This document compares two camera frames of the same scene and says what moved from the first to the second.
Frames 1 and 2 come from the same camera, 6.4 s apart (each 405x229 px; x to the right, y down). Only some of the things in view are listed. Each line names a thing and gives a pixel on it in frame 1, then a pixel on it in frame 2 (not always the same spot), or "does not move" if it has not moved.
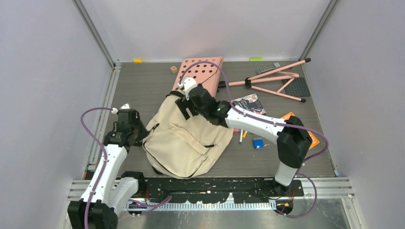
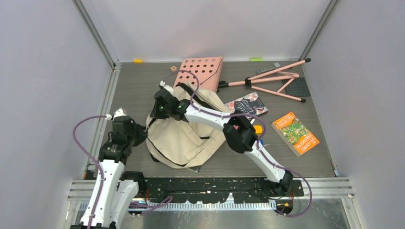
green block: x=256 y=59 does not move
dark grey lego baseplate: x=298 y=87 does not move
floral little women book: x=250 y=102 does not move
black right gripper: x=183 y=104 → x=156 y=113
